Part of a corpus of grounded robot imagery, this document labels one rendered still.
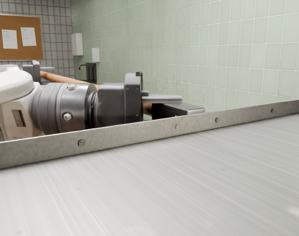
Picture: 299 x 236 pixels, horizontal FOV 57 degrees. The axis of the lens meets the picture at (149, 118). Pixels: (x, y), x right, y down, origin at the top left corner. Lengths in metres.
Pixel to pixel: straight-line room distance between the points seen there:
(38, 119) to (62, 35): 4.94
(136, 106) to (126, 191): 0.20
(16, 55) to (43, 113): 4.78
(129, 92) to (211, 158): 0.17
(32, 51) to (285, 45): 4.27
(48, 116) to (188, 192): 0.26
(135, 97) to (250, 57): 1.52
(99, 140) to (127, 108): 0.11
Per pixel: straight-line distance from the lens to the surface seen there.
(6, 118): 0.46
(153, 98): 0.41
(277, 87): 1.76
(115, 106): 0.40
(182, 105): 0.40
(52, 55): 5.29
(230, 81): 1.99
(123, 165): 0.26
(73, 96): 0.41
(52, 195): 0.22
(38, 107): 0.42
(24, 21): 5.24
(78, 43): 4.80
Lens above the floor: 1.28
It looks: 13 degrees down
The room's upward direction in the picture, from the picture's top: straight up
